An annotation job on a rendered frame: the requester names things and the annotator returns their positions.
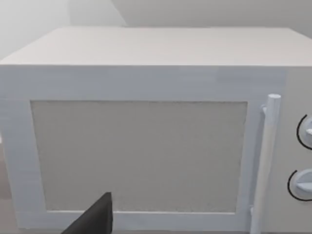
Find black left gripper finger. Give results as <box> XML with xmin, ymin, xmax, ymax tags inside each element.
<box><xmin>60</xmin><ymin>192</ymin><xmax>114</xmax><ymax>234</ymax></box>

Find pale microwave door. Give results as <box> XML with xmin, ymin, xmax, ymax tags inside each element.
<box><xmin>0</xmin><ymin>65</ymin><xmax>286</xmax><ymax>232</ymax></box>

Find pale microwave knob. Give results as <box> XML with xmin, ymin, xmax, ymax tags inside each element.
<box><xmin>287</xmin><ymin>169</ymin><xmax>312</xmax><ymax>202</ymax></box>
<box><xmin>296</xmin><ymin>114</ymin><xmax>312</xmax><ymax>150</ymax></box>

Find pale microwave door handle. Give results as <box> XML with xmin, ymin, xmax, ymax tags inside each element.
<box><xmin>249</xmin><ymin>94</ymin><xmax>281</xmax><ymax>234</ymax></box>

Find pale microwave oven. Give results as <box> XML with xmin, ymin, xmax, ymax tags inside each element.
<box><xmin>0</xmin><ymin>27</ymin><xmax>312</xmax><ymax>234</ymax></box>

